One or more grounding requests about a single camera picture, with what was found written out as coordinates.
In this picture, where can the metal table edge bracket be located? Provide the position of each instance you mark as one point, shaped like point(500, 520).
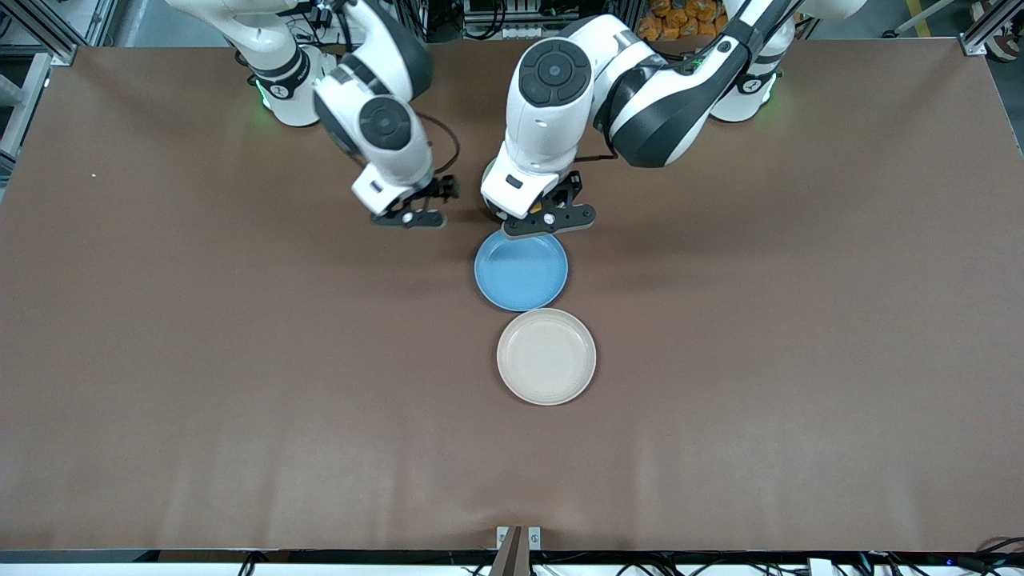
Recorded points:
point(512, 552)

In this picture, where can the grey metal post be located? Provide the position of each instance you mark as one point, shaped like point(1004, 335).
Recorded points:
point(24, 104)

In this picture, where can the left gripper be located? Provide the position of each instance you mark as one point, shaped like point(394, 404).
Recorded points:
point(570, 186)

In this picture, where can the blue plate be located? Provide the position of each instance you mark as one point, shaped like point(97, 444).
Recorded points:
point(520, 272)

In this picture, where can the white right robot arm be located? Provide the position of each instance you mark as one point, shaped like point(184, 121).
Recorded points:
point(272, 48)

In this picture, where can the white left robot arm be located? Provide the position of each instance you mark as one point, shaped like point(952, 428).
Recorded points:
point(552, 120)

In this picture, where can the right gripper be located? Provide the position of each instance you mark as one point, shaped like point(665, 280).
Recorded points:
point(442, 189)

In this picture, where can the beige plate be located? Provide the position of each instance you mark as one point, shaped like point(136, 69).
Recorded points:
point(546, 356)

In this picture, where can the black equipment rack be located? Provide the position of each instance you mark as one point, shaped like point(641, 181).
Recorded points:
point(496, 16)

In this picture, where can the pale green plate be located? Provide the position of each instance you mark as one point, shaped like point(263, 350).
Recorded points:
point(486, 174)

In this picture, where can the bag of orange fruits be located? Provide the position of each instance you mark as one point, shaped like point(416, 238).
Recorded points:
point(672, 20)

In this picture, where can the white power adapter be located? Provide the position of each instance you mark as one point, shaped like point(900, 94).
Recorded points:
point(822, 568)

